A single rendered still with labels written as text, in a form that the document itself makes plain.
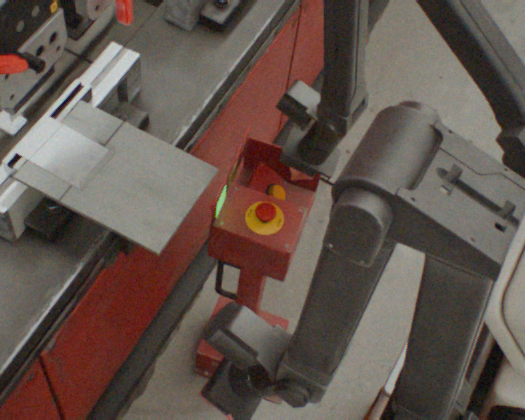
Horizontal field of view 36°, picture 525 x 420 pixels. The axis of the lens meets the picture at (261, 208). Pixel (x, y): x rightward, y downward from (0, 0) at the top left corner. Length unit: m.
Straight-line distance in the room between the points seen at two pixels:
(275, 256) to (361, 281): 0.84
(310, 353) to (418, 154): 0.33
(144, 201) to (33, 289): 0.23
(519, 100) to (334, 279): 0.46
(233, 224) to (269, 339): 0.59
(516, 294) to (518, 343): 0.06
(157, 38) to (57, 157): 0.43
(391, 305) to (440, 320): 1.68
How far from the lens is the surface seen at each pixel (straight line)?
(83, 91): 1.40
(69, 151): 1.33
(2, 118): 1.38
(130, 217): 1.25
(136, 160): 1.31
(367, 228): 0.56
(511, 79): 1.08
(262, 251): 1.52
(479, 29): 1.05
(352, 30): 1.16
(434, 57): 2.96
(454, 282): 0.63
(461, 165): 0.59
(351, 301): 0.72
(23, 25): 1.12
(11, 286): 1.36
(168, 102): 1.54
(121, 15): 1.27
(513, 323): 0.90
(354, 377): 2.26
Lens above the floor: 2.07
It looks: 58 degrees down
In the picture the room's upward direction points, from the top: 10 degrees clockwise
